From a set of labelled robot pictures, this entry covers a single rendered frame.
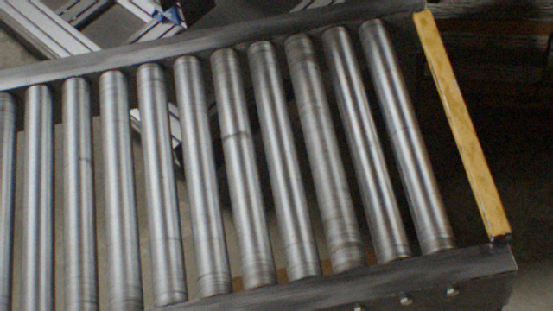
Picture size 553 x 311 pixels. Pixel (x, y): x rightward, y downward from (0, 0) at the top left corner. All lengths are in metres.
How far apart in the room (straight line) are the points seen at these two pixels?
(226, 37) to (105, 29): 0.96
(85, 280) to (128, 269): 0.06
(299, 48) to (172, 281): 0.45
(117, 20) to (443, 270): 1.44
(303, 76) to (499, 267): 0.44
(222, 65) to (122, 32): 0.96
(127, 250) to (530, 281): 1.12
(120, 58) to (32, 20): 1.01
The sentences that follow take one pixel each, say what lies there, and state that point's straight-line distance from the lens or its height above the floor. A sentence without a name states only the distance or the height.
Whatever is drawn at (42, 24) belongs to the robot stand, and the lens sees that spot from 2.38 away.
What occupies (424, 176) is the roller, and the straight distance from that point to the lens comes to 1.21.
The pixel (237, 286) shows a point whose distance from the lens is 2.03.
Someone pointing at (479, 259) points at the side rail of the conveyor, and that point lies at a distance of 1.15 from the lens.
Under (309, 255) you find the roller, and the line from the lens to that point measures 1.15.
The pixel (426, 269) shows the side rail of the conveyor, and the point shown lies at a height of 0.80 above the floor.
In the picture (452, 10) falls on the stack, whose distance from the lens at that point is 1.90.
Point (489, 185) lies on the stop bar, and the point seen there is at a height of 0.82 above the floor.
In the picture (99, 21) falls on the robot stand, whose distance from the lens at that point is 2.35.
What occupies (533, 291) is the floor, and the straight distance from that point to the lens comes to 2.03.
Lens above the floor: 1.83
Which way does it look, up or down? 56 degrees down
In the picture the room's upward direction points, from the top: 12 degrees counter-clockwise
